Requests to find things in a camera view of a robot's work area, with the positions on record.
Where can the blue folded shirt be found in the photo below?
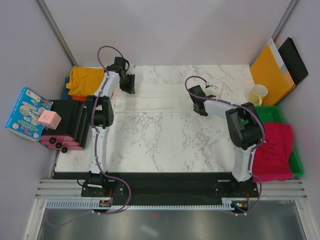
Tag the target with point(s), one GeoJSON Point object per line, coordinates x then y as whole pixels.
{"type": "Point", "coordinates": [65, 91]}

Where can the mustard yellow folded shirt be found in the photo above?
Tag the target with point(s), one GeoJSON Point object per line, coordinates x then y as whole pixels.
{"type": "Point", "coordinates": [84, 81]}

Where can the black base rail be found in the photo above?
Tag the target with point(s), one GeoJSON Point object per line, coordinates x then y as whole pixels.
{"type": "Point", "coordinates": [182, 188]}

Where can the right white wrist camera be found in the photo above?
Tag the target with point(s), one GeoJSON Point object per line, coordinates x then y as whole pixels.
{"type": "Point", "coordinates": [207, 85]}

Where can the black and pink case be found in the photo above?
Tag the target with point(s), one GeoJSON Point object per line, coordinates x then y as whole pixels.
{"type": "Point", "coordinates": [72, 131]}

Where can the white cable duct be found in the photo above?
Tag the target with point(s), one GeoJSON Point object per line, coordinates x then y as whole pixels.
{"type": "Point", "coordinates": [95, 204]}

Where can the white t shirt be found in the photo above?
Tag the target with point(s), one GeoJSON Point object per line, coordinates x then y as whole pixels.
{"type": "Point", "coordinates": [153, 99]}

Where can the black flat box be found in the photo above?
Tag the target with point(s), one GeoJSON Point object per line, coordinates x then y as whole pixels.
{"type": "Point", "coordinates": [293, 61]}

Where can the pink cube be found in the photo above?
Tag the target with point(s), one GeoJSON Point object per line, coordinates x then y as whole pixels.
{"type": "Point", "coordinates": [49, 119]}

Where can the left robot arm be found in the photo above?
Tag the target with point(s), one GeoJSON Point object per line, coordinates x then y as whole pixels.
{"type": "Point", "coordinates": [100, 111]}

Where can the orange folded shirt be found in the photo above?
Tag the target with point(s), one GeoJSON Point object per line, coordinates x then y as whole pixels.
{"type": "Point", "coordinates": [79, 98]}

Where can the orange envelope folder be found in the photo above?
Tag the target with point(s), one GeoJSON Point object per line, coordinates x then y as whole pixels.
{"type": "Point", "coordinates": [269, 70]}

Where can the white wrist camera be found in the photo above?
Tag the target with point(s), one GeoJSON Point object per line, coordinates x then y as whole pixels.
{"type": "Point", "coordinates": [131, 69]}
{"type": "Point", "coordinates": [207, 85]}

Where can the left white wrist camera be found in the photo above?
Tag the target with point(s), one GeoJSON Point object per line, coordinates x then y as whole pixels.
{"type": "Point", "coordinates": [131, 69]}

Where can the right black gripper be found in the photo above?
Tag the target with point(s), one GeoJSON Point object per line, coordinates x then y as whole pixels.
{"type": "Point", "coordinates": [201, 113]}

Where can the yellow mug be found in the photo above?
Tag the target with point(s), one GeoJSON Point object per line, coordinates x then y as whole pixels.
{"type": "Point", "coordinates": [257, 94]}

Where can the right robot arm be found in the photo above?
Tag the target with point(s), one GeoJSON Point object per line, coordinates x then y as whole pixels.
{"type": "Point", "coordinates": [244, 126]}

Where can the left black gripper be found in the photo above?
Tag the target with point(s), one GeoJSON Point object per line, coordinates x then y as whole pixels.
{"type": "Point", "coordinates": [130, 88]}

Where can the blue printed box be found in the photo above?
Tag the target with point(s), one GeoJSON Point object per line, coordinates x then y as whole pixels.
{"type": "Point", "coordinates": [23, 120]}

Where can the magenta t shirt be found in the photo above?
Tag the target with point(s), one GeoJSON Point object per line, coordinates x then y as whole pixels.
{"type": "Point", "coordinates": [271, 160]}

